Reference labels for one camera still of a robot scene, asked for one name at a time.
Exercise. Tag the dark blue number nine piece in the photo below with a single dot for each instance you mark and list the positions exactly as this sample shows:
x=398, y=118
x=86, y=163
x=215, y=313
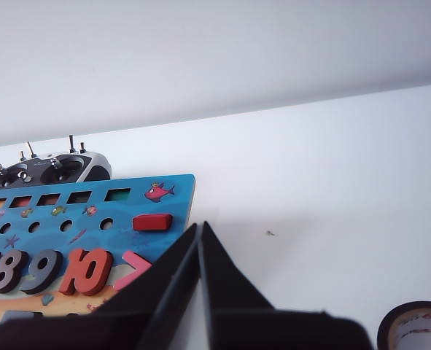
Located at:
x=33, y=288

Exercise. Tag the black silver RC transmitter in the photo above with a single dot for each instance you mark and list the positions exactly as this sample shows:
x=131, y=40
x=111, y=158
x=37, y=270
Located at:
x=65, y=171

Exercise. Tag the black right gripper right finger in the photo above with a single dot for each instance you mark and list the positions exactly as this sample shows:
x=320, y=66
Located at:
x=244, y=321

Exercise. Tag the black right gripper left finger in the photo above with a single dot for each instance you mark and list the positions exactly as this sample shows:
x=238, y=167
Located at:
x=127, y=321

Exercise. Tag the pink greater-than sign piece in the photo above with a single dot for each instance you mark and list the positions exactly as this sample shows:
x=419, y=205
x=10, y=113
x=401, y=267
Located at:
x=135, y=266

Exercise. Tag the red minus sign piece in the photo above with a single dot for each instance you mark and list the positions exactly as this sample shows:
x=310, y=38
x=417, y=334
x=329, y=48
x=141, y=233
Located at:
x=152, y=222

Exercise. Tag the orange number ten piece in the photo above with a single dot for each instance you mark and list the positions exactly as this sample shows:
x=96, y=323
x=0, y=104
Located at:
x=73, y=273

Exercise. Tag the wooden number shape puzzle board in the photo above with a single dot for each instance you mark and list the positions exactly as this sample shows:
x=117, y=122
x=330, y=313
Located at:
x=120, y=237

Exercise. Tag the black tape roll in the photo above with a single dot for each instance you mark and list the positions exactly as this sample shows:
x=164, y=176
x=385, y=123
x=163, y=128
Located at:
x=384, y=328

